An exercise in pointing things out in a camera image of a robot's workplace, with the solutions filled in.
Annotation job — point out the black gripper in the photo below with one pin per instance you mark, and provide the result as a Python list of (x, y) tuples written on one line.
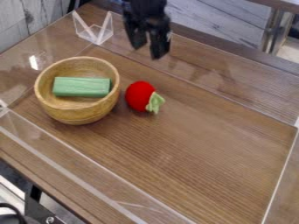
[(146, 13)]

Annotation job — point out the red strawberry toy green leaves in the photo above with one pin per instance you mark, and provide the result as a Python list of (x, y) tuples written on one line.
[(142, 97)]

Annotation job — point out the wooden bowl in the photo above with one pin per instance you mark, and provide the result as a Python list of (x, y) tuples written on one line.
[(77, 110)]

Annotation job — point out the green rectangular block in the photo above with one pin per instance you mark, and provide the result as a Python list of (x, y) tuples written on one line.
[(82, 87)]

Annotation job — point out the metal table leg background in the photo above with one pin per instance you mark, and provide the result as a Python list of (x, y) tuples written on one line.
[(277, 30)]

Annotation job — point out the clear acrylic front barrier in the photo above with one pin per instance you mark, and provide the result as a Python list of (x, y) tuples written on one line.
[(97, 194)]

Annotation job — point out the clear acrylic corner bracket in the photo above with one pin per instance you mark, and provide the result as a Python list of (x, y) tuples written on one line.
[(95, 34)]

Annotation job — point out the black table frame bracket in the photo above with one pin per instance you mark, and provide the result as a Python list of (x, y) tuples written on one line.
[(35, 210)]

